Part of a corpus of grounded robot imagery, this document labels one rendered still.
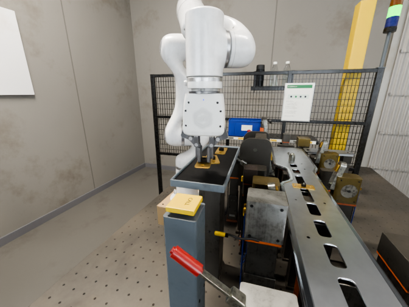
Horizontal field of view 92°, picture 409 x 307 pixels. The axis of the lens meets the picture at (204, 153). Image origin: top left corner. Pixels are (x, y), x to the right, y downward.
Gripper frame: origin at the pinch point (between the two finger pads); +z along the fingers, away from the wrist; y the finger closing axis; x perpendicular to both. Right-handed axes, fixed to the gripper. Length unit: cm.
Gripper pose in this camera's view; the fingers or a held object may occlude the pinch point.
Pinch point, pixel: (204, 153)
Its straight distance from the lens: 51.2
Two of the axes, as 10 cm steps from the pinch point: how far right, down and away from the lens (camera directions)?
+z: 0.0, 9.6, 2.9
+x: 1.5, -2.9, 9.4
